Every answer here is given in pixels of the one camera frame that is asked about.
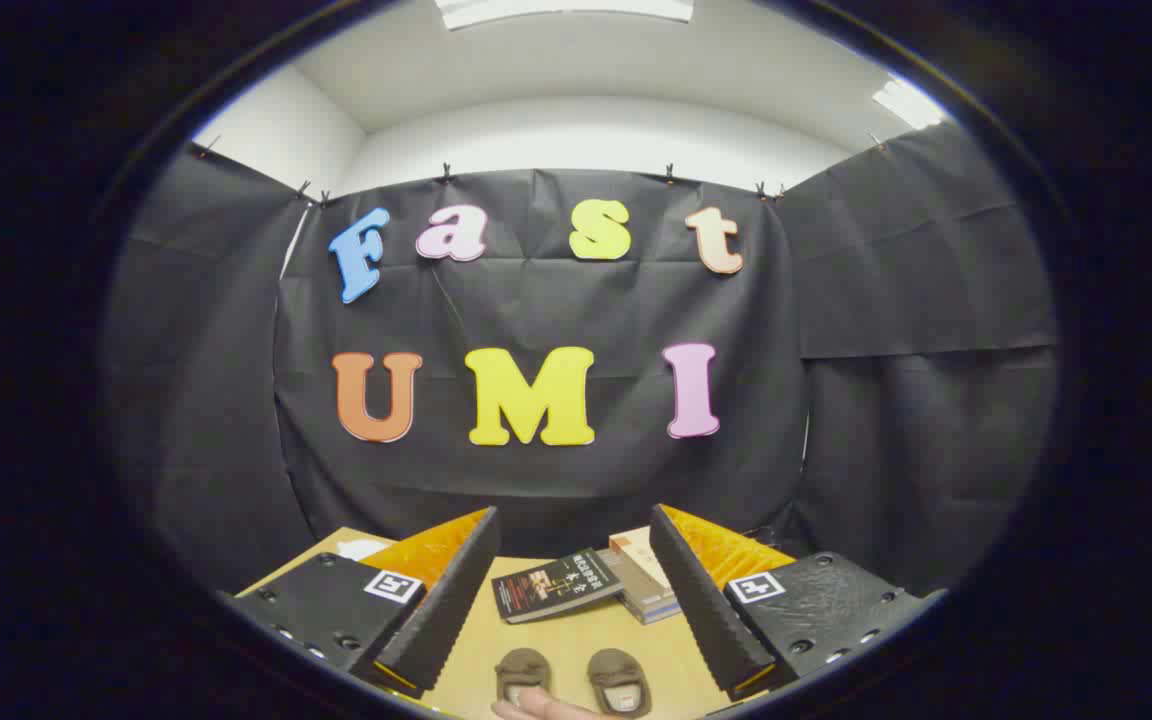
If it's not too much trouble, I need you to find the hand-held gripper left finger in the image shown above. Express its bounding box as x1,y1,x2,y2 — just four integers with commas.
221,505,502,701

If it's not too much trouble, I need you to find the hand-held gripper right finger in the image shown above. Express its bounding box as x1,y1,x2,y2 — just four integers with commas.
649,503,947,703

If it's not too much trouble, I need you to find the brown fuzzy shoe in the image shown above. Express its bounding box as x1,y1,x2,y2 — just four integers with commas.
494,647,554,706
586,648,653,719

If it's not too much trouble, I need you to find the blue grey book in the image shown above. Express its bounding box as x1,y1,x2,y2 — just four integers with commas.
596,548,682,626

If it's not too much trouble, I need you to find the black cover book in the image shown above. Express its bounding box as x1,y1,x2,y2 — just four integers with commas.
491,547,627,625

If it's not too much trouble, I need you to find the row of black cloth clips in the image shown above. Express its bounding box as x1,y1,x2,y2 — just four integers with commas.
196,130,887,206

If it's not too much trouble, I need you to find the ceiling light panel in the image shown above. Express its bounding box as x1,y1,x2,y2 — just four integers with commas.
434,0,695,31
871,78,947,131

